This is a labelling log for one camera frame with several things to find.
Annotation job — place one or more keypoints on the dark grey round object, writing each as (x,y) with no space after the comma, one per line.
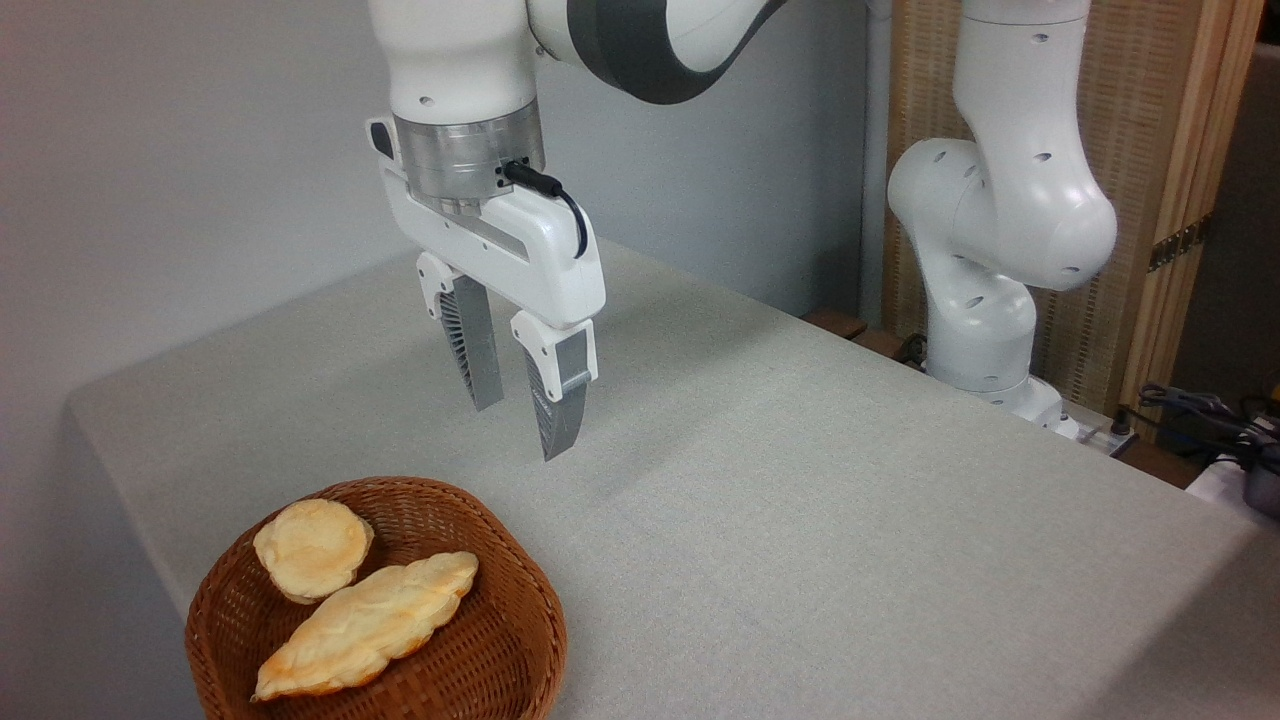
(1265,485)

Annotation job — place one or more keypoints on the long braided bread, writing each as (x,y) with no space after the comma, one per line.
(370,620)

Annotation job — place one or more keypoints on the woven wooden folding screen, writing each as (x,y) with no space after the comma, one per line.
(1150,120)

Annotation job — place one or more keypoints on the small round bread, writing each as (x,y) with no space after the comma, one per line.
(312,548)

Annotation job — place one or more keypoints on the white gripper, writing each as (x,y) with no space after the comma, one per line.
(530,255)

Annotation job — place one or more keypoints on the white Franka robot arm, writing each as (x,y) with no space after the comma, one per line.
(1000,200)

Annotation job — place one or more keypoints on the brown wooden block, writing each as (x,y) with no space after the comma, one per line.
(835,322)

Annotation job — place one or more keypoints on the brown wicker basket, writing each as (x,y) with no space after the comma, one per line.
(500,620)

